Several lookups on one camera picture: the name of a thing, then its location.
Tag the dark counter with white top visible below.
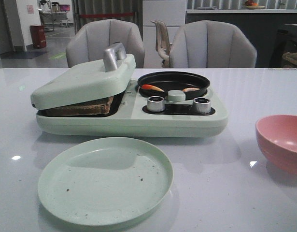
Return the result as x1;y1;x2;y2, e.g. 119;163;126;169
185;9;297;68

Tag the grey pleated curtain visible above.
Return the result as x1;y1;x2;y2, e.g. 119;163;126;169
72;0;143;35

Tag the fruit plate on counter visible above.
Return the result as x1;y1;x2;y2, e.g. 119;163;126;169
243;0;265;10

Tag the red trash bin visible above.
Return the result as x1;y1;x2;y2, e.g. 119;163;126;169
30;25;46;48

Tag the white bread slice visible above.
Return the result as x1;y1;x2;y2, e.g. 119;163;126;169
44;96;114;116

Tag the right silver control knob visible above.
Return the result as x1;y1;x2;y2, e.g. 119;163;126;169
192;98;211;114

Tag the mint green breakfast maker base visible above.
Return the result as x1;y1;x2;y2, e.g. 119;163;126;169
36;80;228;138

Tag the white cabinet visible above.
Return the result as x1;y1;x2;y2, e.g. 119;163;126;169
142;0;187;68

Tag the left grey upholstered chair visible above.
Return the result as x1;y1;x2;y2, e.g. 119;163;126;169
66;19;145;68

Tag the grey upholstered chair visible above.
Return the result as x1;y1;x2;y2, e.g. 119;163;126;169
66;19;145;68
170;20;257;68

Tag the beige office chair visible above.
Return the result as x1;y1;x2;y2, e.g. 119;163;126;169
151;20;171;68

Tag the mint green round plate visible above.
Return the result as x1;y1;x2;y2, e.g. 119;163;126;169
38;137;173;228

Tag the mint green sandwich maker lid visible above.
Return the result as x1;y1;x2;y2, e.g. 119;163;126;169
30;54;136;110

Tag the right grey upholstered chair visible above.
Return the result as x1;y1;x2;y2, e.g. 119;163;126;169
170;20;257;68

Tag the black round frying pan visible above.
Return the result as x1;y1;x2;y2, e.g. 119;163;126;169
138;71;210;100

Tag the pink plastic bowl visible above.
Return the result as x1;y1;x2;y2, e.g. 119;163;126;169
255;115;297;175

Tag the silver control knob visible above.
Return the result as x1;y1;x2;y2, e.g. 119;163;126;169
146;96;165;112
192;98;211;114

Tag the left silver control knob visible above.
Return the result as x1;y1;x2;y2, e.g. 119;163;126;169
146;96;165;112

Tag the dark appliance at right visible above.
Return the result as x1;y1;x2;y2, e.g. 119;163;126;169
269;24;297;68

